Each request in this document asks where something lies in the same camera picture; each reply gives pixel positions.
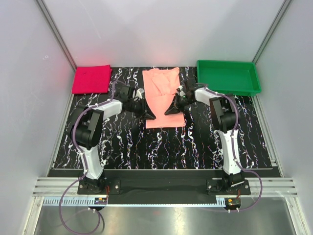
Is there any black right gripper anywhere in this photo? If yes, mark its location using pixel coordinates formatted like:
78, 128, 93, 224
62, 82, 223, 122
165, 94, 195, 116

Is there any peach t shirt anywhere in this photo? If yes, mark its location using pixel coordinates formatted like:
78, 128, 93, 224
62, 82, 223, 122
142, 67, 185, 129

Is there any folded magenta t shirt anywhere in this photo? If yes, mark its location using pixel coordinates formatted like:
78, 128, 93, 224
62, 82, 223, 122
71, 65, 112, 94

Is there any purple cable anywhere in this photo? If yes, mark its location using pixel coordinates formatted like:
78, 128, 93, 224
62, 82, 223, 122
195, 84, 265, 211
58, 80, 128, 233

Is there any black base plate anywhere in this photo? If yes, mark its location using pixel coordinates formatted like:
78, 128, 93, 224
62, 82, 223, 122
78, 169, 251, 202

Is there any controller board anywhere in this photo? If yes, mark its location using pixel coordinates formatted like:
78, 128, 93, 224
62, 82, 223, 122
225, 198, 241, 212
94, 197, 108, 206

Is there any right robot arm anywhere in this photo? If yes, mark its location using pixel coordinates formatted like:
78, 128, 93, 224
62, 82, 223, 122
164, 79, 245, 194

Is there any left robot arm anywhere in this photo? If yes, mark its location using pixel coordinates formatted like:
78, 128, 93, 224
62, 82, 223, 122
69, 85, 156, 194

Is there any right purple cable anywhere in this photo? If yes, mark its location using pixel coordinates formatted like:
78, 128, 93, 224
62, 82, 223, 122
195, 84, 265, 211

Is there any aluminium corner post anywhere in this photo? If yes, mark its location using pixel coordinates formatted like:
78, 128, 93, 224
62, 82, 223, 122
34, 0, 77, 71
252, 0, 293, 64

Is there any right controller board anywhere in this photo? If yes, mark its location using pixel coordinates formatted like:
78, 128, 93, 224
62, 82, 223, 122
225, 198, 241, 212

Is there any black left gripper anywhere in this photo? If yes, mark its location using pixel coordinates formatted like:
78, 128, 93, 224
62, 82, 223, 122
128, 98, 156, 121

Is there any right aluminium corner post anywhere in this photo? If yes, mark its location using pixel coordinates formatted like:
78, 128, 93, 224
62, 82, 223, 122
252, 0, 293, 64

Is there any left controller board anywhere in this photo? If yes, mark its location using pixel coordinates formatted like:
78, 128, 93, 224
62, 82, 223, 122
94, 197, 108, 206

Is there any white slotted cable duct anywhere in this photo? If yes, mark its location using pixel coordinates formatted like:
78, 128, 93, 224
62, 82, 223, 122
43, 196, 225, 208

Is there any aluminium front rail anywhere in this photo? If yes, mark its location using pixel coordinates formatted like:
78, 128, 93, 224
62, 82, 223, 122
32, 177, 297, 197

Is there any left aluminium corner post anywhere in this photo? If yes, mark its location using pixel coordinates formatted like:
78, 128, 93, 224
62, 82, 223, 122
34, 0, 77, 71

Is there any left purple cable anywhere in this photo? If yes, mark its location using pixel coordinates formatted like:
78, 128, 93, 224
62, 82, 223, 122
58, 80, 128, 233

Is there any green plastic tray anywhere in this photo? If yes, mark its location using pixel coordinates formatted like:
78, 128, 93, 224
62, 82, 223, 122
197, 60, 262, 96

